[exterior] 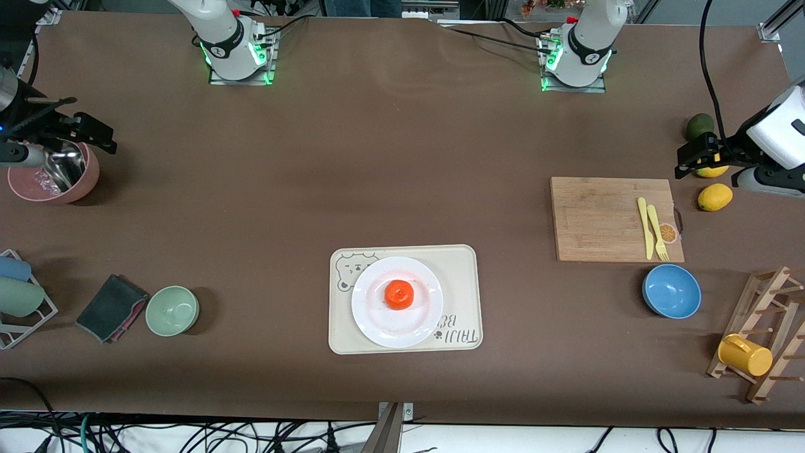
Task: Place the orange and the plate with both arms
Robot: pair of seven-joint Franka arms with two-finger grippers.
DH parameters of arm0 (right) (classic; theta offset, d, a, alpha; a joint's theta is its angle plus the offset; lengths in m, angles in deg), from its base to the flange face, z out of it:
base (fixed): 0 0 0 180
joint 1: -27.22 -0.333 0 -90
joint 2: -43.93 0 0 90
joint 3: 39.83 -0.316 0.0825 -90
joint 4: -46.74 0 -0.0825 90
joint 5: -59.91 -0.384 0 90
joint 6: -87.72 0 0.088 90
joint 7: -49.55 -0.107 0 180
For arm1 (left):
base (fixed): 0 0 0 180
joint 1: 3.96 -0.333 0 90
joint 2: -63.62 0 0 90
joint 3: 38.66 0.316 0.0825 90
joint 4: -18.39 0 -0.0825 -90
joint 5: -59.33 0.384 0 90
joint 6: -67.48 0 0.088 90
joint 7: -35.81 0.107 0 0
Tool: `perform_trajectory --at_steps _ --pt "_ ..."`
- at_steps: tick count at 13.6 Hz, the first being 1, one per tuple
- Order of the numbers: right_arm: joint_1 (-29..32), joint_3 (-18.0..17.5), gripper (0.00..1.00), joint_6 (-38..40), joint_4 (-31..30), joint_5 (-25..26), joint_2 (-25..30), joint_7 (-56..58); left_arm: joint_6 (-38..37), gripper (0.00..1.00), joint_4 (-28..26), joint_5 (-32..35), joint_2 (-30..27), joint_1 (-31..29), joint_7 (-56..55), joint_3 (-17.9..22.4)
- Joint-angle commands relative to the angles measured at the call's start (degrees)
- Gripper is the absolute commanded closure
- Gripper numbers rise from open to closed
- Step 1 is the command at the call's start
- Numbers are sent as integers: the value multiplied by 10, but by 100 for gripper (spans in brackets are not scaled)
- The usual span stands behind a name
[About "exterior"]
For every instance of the light green bowl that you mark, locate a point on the light green bowl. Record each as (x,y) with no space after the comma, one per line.
(172,311)

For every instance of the yellow mug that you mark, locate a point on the yellow mug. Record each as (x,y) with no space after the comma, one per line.
(748,357)

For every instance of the pale green cup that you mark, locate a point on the pale green cup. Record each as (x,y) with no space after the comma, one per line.
(19,297)

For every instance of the grey metal pole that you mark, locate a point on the grey metal pole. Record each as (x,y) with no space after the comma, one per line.
(385,434)

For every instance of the blue bowl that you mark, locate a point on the blue bowl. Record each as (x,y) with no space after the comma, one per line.
(671,291)

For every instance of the white round plate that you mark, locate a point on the white round plate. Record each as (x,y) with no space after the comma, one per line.
(377,321)

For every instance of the yellow lemon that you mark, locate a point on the yellow lemon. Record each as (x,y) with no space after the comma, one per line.
(715,197)
(716,172)

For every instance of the wooden cutting board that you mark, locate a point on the wooden cutting board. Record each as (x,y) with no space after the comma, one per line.
(597,220)

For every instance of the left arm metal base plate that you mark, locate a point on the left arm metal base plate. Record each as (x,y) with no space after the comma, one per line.
(594,89)

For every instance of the yellow plastic knife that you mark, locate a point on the yellow plastic knife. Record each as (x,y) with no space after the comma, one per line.
(646,233)

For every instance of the orange fruit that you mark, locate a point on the orange fruit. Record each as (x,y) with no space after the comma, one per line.
(399,295)

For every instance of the dark green avocado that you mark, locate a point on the dark green avocado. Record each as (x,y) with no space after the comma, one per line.
(697,124)

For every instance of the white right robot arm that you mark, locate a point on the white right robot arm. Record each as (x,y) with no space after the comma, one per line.
(223,38)

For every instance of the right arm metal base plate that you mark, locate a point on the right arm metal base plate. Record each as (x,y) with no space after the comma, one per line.
(217,79)

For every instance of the light blue cup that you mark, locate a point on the light blue cup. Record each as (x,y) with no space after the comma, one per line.
(14,269)

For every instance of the metal scoop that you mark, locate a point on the metal scoop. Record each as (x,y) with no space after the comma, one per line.
(66,170)

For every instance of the clear plastic ice pieces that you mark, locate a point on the clear plastic ice pieces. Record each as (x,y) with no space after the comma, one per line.
(45,182)

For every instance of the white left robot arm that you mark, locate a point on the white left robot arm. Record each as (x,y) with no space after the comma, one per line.
(585,44)

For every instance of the aluminium frame profile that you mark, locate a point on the aluminium frame profile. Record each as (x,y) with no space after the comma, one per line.
(780,22)
(50,16)

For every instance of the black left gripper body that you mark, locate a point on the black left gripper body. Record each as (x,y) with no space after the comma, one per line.
(731,149)

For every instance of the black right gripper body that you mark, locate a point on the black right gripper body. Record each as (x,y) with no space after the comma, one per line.
(30,115)

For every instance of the metal clamp bracket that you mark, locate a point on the metal clamp bracket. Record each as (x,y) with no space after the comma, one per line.
(407,412)

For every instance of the dark grey folded cloth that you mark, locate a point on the dark grey folded cloth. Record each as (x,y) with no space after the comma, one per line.
(110,305)

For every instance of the yellow plastic fork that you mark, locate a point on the yellow plastic fork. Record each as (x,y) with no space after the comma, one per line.
(655,220)

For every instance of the cream tray with bear print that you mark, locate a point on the cream tray with bear print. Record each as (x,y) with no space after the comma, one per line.
(462,277)

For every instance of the pink bowl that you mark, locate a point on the pink bowl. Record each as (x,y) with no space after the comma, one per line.
(85,182)

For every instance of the wooden mug rack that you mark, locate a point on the wooden mug rack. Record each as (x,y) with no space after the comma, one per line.
(780,275)

